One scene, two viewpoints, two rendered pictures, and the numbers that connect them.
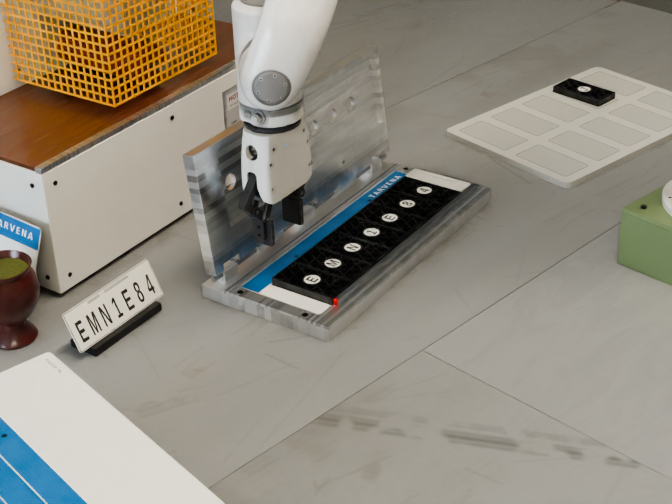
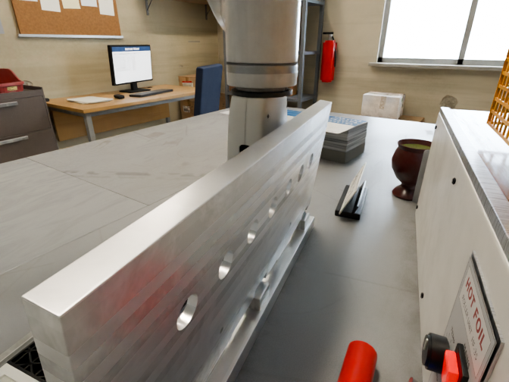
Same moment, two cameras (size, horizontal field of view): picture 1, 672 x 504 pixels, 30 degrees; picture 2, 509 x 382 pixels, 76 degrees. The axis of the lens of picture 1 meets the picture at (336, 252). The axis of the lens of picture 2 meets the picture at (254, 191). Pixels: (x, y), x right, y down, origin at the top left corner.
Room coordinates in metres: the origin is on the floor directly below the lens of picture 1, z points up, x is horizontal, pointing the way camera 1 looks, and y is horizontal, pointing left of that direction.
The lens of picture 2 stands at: (1.89, -0.01, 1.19)
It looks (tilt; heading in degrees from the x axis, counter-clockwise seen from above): 25 degrees down; 169
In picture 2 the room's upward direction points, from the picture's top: straight up
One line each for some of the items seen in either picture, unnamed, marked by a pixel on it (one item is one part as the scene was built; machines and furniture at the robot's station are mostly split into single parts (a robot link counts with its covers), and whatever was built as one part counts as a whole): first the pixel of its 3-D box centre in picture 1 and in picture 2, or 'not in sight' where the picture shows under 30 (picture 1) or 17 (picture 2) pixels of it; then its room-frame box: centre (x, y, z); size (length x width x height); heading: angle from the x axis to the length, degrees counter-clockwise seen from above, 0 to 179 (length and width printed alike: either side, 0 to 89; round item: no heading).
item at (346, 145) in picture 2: not in sight; (294, 129); (0.95, 0.30, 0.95); 0.40 x 0.13 x 0.09; 39
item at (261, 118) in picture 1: (270, 108); (262, 76); (1.49, 0.08, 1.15); 0.09 x 0.08 x 0.03; 145
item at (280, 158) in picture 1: (274, 150); (261, 126); (1.49, 0.08, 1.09); 0.10 x 0.07 x 0.11; 145
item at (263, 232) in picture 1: (257, 225); not in sight; (1.45, 0.10, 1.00); 0.03 x 0.03 x 0.07; 55
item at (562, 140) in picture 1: (583, 122); not in sight; (1.94, -0.43, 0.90); 0.40 x 0.27 x 0.01; 130
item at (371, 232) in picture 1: (371, 235); not in sight; (1.54, -0.05, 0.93); 0.10 x 0.05 x 0.01; 55
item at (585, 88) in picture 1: (583, 92); not in sight; (2.04, -0.45, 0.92); 0.10 x 0.05 x 0.01; 44
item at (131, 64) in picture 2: not in sight; (133, 64); (-1.61, -0.49, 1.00); 0.51 x 0.02 x 0.31; 146
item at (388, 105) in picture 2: not in sight; (382, 104); (-1.11, 1.91, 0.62); 0.36 x 0.29 x 0.22; 44
